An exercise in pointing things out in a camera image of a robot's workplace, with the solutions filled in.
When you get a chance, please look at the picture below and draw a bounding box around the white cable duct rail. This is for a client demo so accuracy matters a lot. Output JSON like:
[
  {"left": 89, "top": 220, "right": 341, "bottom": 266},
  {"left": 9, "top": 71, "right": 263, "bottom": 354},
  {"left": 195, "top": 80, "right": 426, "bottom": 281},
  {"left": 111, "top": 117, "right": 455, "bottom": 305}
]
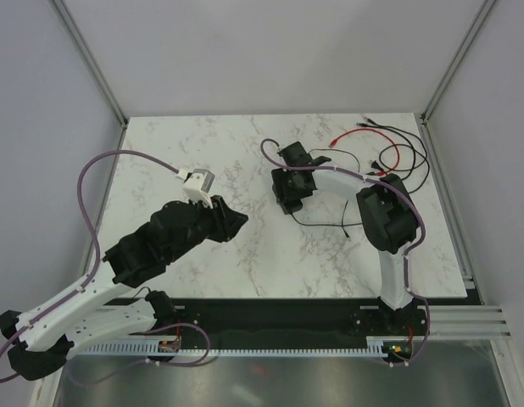
[{"left": 81, "top": 337, "right": 387, "bottom": 358}]

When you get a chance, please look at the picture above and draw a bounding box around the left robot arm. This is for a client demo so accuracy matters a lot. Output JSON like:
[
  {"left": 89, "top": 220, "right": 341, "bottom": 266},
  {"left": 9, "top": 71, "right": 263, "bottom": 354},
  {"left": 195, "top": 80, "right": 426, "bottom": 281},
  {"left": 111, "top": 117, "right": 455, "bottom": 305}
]
[{"left": 0, "top": 195, "right": 248, "bottom": 381}]

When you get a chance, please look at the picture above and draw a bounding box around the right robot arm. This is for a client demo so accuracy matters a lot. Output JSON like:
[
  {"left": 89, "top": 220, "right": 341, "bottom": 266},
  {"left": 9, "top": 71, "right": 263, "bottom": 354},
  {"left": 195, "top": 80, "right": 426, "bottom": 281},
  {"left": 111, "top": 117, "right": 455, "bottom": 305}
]
[{"left": 271, "top": 142, "right": 426, "bottom": 334}]

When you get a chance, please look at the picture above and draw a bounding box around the black network switch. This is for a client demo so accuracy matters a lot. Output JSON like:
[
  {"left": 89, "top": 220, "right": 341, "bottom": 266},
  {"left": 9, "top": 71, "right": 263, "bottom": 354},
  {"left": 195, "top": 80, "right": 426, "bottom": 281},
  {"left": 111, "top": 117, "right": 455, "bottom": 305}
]
[{"left": 271, "top": 169, "right": 307, "bottom": 215}]

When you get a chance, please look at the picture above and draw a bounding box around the red ethernet cable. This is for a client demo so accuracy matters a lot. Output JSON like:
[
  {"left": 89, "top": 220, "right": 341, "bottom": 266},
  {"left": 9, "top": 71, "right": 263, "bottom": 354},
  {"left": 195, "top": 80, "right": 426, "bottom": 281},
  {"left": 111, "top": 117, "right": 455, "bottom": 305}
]
[{"left": 327, "top": 128, "right": 403, "bottom": 175}]

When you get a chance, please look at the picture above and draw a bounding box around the aluminium frame rail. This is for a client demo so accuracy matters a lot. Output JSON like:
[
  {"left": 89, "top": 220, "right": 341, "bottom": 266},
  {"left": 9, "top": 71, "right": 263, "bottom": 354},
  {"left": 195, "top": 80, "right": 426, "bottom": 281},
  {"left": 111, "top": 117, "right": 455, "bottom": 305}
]
[{"left": 429, "top": 305, "right": 510, "bottom": 341}]

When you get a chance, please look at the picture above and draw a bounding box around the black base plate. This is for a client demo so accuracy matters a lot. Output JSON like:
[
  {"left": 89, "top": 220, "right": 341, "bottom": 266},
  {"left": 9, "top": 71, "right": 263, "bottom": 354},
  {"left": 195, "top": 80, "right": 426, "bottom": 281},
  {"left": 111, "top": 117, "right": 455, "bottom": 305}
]
[{"left": 104, "top": 296, "right": 431, "bottom": 351}]

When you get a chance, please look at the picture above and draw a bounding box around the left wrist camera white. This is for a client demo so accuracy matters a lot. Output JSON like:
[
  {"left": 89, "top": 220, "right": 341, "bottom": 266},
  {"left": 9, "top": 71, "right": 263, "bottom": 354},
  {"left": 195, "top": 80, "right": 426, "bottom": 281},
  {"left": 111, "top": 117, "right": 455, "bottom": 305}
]
[{"left": 177, "top": 169, "right": 215, "bottom": 209}]

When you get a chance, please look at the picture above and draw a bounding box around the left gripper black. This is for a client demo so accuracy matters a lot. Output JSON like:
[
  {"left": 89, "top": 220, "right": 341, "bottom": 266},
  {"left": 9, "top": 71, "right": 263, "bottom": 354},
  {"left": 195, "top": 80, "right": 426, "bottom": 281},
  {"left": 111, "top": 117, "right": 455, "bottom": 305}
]
[{"left": 167, "top": 192, "right": 249, "bottom": 263}]

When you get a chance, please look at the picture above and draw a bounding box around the thin black adapter cord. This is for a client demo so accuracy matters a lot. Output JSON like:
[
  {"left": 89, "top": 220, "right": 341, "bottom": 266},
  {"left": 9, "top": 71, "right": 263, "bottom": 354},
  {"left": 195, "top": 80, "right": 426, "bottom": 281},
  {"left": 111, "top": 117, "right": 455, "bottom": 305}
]
[{"left": 287, "top": 148, "right": 369, "bottom": 241}]

